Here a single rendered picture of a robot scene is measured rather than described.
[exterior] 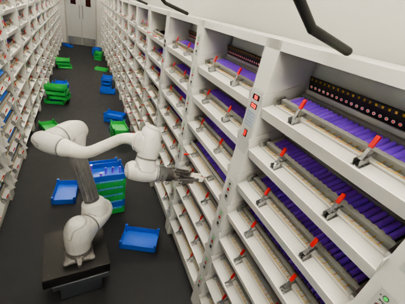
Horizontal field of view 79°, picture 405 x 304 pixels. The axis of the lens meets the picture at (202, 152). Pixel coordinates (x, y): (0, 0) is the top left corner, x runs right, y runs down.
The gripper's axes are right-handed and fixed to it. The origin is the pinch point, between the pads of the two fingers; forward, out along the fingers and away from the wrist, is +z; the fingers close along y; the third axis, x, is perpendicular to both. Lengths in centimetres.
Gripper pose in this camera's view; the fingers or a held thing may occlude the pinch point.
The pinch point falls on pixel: (197, 177)
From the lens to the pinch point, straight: 143.0
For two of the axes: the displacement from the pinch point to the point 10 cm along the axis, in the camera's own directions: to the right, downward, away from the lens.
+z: 8.4, 1.4, 5.2
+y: 3.8, 5.1, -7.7
